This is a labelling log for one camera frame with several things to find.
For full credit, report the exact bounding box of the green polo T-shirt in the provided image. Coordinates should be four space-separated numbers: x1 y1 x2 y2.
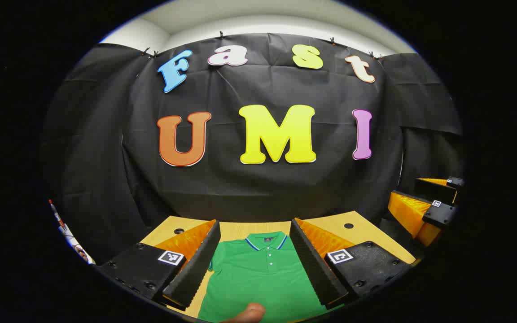
197 231 344 323

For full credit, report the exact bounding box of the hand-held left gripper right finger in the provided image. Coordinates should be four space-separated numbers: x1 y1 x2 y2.
289 218 415 310

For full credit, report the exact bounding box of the white desk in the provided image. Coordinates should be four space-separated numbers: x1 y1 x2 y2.
58 223 96 265

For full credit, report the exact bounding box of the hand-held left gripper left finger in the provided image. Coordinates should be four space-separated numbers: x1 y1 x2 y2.
98 219 222 311

